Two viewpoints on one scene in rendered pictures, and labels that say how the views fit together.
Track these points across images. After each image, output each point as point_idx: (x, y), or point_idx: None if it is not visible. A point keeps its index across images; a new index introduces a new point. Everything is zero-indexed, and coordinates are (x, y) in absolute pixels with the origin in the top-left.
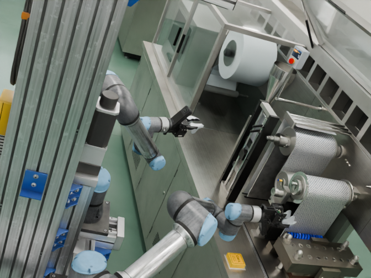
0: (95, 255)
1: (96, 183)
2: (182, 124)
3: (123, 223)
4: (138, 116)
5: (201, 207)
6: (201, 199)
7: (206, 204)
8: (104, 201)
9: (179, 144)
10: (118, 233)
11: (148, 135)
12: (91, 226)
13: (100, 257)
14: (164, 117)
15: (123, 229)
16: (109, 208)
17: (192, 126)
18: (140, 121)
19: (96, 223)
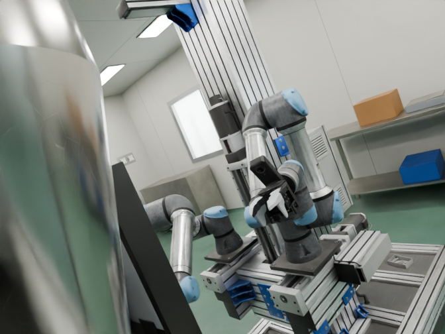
0: (214, 210)
1: (226, 167)
2: (262, 189)
3: (286, 292)
4: (242, 134)
5: (153, 203)
6: (177, 242)
7: (171, 251)
8: (315, 266)
9: None
10: (275, 285)
11: (248, 165)
12: (284, 256)
13: (210, 211)
14: (283, 171)
15: (279, 290)
16: (301, 269)
17: (253, 199)
18: (246, 142)
19: (285, 258)
